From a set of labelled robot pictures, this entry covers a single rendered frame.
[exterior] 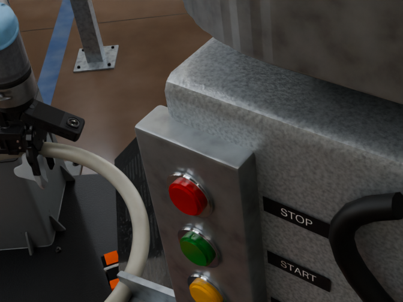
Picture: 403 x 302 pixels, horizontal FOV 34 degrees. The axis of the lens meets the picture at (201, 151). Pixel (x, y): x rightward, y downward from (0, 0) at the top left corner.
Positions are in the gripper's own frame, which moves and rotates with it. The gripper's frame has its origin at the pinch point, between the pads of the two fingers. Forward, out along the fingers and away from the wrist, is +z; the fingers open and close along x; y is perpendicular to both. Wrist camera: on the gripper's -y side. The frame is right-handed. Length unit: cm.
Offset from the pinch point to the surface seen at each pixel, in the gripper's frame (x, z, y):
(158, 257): 8.1, 15.3, -21.9
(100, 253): -49, 86, 17
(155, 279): 12.9, 16.3, -21.8
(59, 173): -81, 79, 39
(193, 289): 63, -51, -42
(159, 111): 60, -65, -40
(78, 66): -162, 87, 54
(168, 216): 62, -57, -40
